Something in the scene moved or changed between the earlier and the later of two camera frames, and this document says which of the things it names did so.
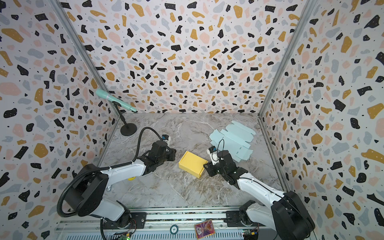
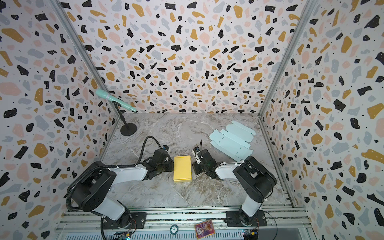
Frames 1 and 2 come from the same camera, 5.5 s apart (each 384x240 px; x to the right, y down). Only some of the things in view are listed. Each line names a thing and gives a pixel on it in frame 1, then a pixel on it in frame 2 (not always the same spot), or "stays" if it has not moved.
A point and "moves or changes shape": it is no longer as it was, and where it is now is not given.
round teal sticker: x=174 y=229 stays
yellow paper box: x=192 y=164 moves or changes shape
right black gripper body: x=214 y=167 -> x=198 y=165
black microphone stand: x=129 y=129 stays
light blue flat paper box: x=235 y=139 stays
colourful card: x=204 y=229 stays
